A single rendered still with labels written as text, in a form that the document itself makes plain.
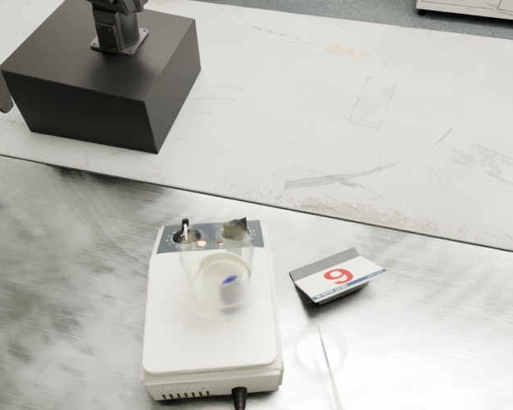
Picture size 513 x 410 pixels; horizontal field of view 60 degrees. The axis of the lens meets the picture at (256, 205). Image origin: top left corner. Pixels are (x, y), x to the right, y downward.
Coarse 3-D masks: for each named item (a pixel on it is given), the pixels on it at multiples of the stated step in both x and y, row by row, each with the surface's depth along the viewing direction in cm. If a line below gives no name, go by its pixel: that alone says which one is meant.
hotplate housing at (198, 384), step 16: (272, 272) 47; (272, 288) 46; (144, 320) 44; (256, 368) 40; (272, 368) 40; (144, 384) 40; (160, 384) 40; (176, 384) 40; (192, 384) 40; (208, 384) 41; (224, 384) 42; (240, 384) 42; (256, 384) 42; (272, 384) 43; (240, 400) 42
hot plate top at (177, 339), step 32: (160, 256) 45; (256, 256) 45; (160, 288) 43; (256, 288) 43; (160, 320) 41; (192, 320) 41; (256, 320) 41; (160, 352) 39; (192, 352) 39; (224, 352) 39; (256, 352) 39
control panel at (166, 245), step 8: (248, 224) 54; (256, 224) 54; (168, 232) 53; (176, 232) 53; (256, 232) 52; (160, 240) 51; (168, 240) 51; (256, 240) 50; (160, 248) 49; (168, 248) 49; (176, 248) 49
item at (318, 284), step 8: (344, 264) 54; (352, 264) 53; (360, 264) 53; (368, 264) 52; (328, 272) 53; (336, 272) 52; (344, 272) 52; (352, 272) 51; (360, 272) 51; (368, 272) 50; (304, 280) 52; (312, 280) 52; (320, 280) 51; (328, 280) 51; (336, 280) 50; (344, 280) 50; (352, 280) 49; (312, 288) 50; (320, 288) 49; (328, 288) 49
